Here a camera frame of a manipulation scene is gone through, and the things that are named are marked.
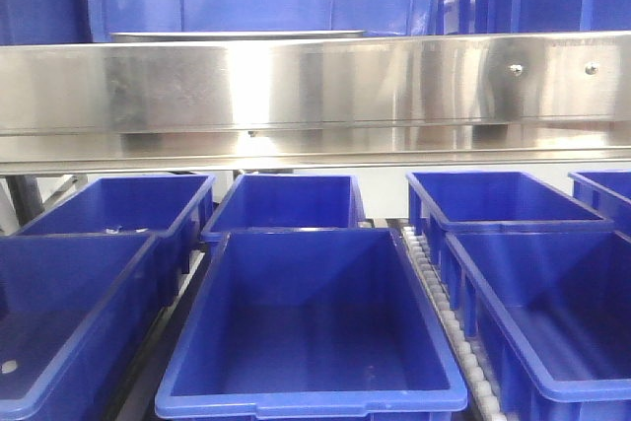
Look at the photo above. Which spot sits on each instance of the stainless steel shelf front rail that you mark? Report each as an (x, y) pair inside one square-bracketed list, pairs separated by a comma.
[(315, 103)]

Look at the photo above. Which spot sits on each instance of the blue bin lower right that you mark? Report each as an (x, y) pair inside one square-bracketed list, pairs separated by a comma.
[(552, 313)]

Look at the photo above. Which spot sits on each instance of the blue bin rear right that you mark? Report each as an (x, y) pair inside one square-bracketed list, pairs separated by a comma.
[(492, 202)]

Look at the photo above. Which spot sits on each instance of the blue bin lower centre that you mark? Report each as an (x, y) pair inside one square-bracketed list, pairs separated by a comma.
[(312, 325)]

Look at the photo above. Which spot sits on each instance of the blue bin rear left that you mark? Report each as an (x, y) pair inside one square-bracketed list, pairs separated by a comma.
[(173, 208)]

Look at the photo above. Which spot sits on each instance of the white roller conveyor track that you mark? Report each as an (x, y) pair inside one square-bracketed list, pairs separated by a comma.
[(483, 402)]

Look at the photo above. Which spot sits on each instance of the blue bin rear centre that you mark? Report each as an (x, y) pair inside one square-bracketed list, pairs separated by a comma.
[(288, 202)]

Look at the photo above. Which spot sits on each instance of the blue bin far right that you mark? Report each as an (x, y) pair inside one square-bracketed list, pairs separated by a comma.
[(608, 192)]

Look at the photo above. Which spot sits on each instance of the blue bin lower left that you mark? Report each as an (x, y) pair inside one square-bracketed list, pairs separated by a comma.
[(73, 312)]

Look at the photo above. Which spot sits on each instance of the blue bin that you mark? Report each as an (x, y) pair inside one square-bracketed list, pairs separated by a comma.
[(312, 325), (492, 202), (173, 208), (288, 202), (73, 312), (552, 313), (608, 192)]

